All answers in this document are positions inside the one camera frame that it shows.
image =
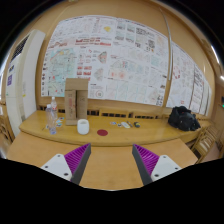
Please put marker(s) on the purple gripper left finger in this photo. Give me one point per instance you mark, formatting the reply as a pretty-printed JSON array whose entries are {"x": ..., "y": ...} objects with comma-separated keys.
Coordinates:
[{"x": 70, "y": 166}]

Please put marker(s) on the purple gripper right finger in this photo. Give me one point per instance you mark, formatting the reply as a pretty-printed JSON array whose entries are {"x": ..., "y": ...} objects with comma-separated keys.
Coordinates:
[{"x": 151, "y": 166}]

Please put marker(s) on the clear plastic water bottle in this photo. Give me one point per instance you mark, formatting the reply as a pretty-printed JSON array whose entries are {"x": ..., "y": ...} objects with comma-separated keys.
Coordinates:
[{"x": 50, "y": 120}]

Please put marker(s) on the white ceramic cup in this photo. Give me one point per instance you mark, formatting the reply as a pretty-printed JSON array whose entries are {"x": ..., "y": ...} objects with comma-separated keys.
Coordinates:
[{"x": 83, "y": 126}]

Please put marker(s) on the small dark green object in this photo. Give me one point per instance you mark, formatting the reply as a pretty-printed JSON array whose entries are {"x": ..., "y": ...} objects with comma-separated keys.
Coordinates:
[{"x": 137, "y": 124}]

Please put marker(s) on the red round coaster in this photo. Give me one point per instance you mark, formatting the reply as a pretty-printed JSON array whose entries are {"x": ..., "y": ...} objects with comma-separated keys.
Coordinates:
[{"x": 102, "y": 132}]

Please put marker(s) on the black backpack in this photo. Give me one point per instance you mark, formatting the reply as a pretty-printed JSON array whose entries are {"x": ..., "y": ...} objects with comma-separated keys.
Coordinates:
[{"x": 183, "y": 119}]

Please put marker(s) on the wooden chair right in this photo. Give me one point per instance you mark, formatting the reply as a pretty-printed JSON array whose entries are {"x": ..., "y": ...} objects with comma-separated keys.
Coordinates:
[{"x": 205, "y": 141}]

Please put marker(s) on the wooden chair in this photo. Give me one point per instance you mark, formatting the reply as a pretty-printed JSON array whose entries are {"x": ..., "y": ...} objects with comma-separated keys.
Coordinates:
[
  {"x": 205, "y": 141},
  {"x": 6, "y": 136}
]

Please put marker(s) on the wooden chair left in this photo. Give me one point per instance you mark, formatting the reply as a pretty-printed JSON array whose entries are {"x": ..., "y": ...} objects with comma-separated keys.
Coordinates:
[{"x": 6, "y": 136}]

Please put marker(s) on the brown cardboard box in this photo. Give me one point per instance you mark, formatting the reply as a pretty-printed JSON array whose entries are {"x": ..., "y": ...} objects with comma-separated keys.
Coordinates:
[{"x": 76, "y": 100}]

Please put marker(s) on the white air conditioner unit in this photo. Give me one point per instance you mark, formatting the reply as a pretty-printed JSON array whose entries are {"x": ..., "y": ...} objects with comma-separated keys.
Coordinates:
[{"x": 20, "y": 84}]

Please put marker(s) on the right wall poster sheet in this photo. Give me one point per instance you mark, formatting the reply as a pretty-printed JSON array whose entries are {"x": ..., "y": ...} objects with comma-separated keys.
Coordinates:
[{"x": 189, "y": 87}]

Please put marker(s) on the large wall poster sheet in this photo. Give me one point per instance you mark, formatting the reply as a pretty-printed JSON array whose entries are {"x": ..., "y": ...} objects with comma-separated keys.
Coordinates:
[{"x": 122, "y": 59}]

